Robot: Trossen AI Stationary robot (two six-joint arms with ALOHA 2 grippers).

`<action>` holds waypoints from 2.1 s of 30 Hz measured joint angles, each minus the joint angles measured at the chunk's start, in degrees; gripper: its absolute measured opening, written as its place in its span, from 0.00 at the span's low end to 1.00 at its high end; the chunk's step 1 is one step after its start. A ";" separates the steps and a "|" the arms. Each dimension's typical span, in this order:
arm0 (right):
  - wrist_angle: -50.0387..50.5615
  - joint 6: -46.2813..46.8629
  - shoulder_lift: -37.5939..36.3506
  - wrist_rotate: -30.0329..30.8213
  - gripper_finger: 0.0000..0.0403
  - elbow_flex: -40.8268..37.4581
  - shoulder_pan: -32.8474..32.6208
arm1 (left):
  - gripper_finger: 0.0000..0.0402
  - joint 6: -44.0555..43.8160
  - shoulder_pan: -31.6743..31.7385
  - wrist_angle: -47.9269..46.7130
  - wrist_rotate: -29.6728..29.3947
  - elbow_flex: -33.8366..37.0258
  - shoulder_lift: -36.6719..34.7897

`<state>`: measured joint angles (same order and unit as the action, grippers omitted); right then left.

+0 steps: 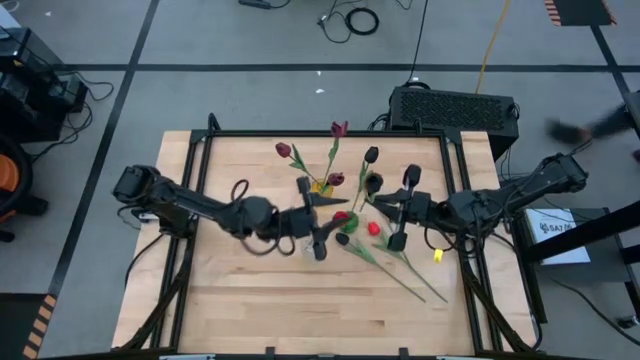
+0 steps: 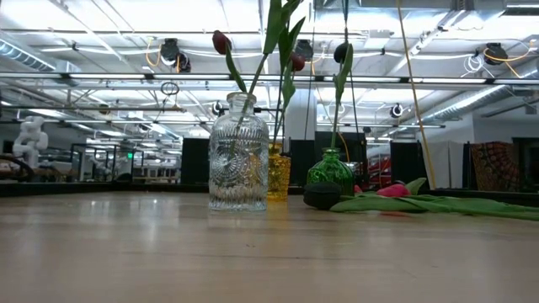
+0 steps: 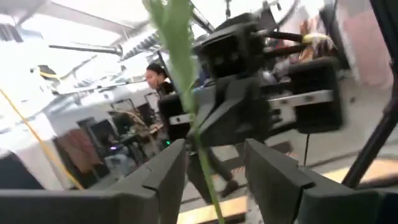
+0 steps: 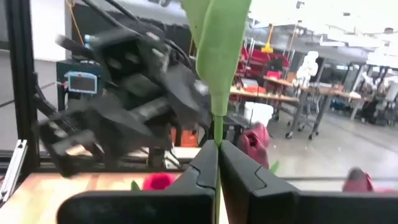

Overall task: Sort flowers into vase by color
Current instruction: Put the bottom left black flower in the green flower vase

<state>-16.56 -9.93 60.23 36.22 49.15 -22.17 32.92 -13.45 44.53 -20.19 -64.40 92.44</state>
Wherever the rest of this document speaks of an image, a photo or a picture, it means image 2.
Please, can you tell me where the clear glass vase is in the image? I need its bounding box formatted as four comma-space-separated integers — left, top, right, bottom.
207, 92, 270, 213

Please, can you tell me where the white robot figure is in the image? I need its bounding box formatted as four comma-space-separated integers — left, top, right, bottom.
11, 115, 50, 169

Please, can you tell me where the black partition panel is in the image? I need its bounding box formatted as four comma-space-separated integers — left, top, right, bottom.
289, 139, 316, 189
180, 137, 211, 185
390, 141, 430, 189
314, 130, 368, 186

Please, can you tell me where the white hanging cloth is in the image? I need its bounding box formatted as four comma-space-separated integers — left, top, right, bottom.
429, 141, 464, 189

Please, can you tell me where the black artificial tulip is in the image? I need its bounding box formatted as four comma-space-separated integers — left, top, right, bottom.
329, 41, 355, 151
302, 181, 539, 222

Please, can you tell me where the yellow hanging cable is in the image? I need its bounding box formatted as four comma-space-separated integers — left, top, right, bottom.
395, 0, 437, 190

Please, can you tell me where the red patterned hanging tapestry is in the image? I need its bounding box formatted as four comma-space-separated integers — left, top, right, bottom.
470, 141, 521, 193

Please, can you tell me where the green glass vase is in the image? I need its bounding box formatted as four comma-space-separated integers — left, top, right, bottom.
306, 147, 356, 198

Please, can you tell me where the yellow glass vase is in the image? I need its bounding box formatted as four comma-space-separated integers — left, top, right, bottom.
267, 141, 292, 202

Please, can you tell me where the silver ventilation duct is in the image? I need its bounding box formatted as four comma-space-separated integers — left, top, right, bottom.
420, 83, 513, 124
0, 38, 81, 73

